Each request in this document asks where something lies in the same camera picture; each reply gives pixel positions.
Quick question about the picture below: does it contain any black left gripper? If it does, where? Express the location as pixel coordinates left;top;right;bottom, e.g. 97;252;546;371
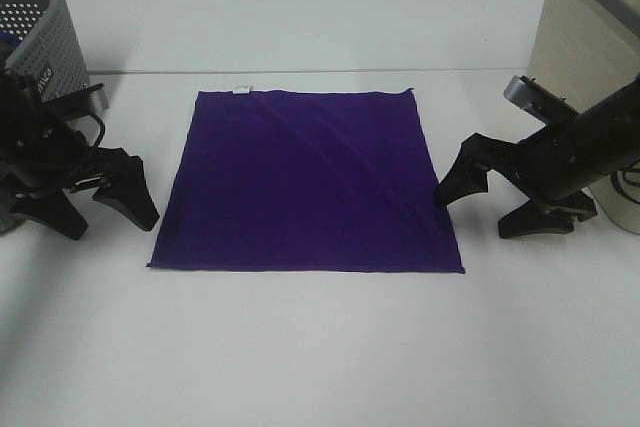
1;71;159;240

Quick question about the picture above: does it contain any black cable at right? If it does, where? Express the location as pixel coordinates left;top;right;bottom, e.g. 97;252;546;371
615;156;640;204

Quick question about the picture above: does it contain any grey perforated laundry basket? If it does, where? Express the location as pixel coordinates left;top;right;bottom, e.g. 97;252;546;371
0;0;110;236

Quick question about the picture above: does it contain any purple towel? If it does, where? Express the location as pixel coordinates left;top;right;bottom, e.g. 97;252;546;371
150;90;464;274

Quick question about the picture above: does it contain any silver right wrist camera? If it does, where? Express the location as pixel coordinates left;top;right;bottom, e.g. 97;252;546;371
503;76;578;125

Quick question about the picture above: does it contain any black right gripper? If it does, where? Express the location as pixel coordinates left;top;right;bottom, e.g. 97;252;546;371
434;79;639;239

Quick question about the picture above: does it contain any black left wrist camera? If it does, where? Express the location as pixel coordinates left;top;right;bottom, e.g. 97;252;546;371
43;83;108;122

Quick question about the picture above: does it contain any beige storage bin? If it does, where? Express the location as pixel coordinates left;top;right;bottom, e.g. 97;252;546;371
527;0;639;233

